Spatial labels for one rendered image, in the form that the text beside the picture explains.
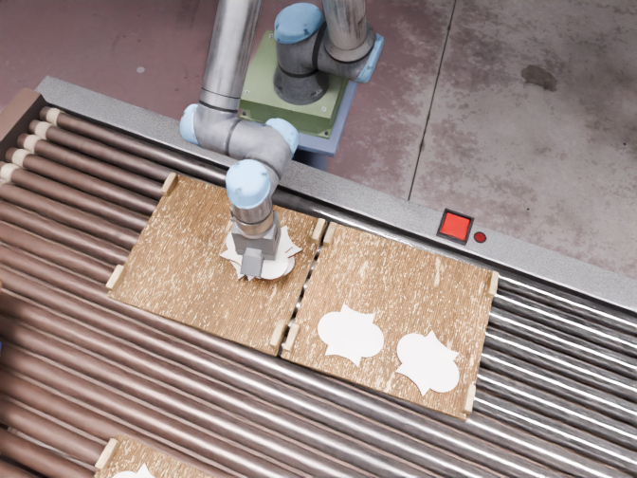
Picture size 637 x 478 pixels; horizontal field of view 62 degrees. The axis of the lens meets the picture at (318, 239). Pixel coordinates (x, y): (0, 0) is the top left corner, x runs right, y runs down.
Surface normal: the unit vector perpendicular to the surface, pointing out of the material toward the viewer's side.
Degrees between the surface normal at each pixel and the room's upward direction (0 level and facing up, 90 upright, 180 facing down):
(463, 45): 0
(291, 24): 8
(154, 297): 0
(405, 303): 0
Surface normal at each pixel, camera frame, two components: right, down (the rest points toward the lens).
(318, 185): 0.02, -0.45
